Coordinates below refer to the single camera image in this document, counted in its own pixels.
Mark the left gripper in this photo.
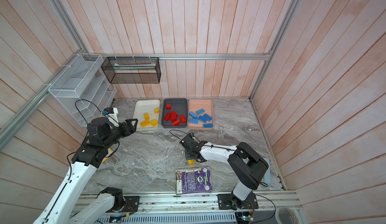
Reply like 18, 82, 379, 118
103, 119, 139, 148

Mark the yellow curved lego brick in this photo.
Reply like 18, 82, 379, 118
140, 120, 150, 127

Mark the blue lego brick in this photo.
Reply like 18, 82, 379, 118
203, 114, 213, 122
189, 118, 199, 124
203, 123, 213, 128
189, 111, 198, 119
196, 108, 205, 115

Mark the red lego brick low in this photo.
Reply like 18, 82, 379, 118
179, 115, 187, 124

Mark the blue lego brick low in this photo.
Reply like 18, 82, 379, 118
198, 116, 208, 123

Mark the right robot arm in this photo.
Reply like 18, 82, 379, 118
180, 133, 269, 211

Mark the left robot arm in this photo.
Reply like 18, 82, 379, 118
35, 116, 138, 224

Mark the white plastic tray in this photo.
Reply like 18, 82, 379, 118
133, 99, 160, 131

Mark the purple book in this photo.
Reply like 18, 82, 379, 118
176, 166, 213, 195

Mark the yellow calculator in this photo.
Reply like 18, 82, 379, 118
102, 148, 113, 163

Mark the pink plastic tray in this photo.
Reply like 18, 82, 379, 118
188, 99, 214, 130

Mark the dark grey plastic tray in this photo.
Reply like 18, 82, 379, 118
161, 98, 188, 129

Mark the light blue device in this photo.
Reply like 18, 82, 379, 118
262, 158, 271, 187

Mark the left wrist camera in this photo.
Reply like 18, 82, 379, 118
102, 107, 119, 127

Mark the black wire mesh basket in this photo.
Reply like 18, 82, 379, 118
101, 56, 161, 84

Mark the white wire mesh shelf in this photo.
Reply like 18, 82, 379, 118
49, 54, 117, 127

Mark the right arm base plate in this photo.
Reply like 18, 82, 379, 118
217, 192, 258, 211

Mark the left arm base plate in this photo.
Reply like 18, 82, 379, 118
116, 195, 140, 213

